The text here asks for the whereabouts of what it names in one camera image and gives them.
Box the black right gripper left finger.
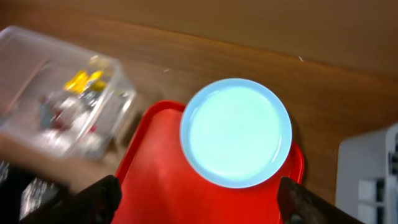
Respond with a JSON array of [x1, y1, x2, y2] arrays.
[[20, 175, 121, 224]]

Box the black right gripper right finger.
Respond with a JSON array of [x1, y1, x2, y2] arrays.
[[277, 177, 362, 224]]

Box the white rice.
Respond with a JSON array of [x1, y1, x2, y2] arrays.
[[0, 161, 60, 220]]

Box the red snack wrapper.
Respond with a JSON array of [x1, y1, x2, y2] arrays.
[[37, 96, 97, 133]]

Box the light blue plate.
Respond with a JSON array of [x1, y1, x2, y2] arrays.
[[180, 78, 293, 189]]

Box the yellow sauce packet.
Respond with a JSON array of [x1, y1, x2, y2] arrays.
[[63, 70, 106, 94]]

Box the white tissue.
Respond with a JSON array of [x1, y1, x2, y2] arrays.
[[34, 94, 89, 156]]

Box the grey dishwasher rack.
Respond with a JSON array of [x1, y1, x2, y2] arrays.
[[335, 124, 397, 223]]

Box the red serving tray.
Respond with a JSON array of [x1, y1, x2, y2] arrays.
[[113, 101, 305, 224]]

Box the clear plastic storage bin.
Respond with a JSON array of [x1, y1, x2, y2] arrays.
[[1, 26, 136, 159]]

